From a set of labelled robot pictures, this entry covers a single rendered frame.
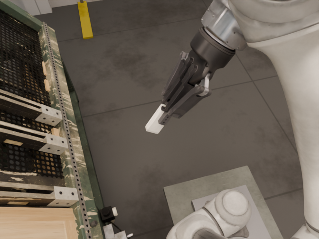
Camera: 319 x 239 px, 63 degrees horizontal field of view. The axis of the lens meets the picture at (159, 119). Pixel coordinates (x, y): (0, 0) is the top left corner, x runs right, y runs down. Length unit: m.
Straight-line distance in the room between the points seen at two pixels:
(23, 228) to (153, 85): 2.04
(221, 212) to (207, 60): 0.79
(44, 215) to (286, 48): 1.12
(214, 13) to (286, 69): 0.17
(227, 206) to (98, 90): 2.06
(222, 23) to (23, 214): 1.02
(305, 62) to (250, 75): 2.80
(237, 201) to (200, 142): 1.37
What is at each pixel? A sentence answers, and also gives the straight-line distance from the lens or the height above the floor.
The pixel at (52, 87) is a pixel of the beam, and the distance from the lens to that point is 1.76.
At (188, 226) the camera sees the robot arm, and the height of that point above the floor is 1.07.
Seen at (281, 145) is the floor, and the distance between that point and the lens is 2.67.
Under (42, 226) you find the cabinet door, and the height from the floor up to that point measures 1.02.
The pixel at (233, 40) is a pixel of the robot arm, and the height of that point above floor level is 1.87.
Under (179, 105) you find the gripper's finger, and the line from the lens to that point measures 0.48.
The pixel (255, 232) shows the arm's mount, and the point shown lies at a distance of 1.42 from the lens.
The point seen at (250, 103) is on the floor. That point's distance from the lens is 2.84.
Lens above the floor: 2.14
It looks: 56 degrees down
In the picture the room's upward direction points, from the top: straight up
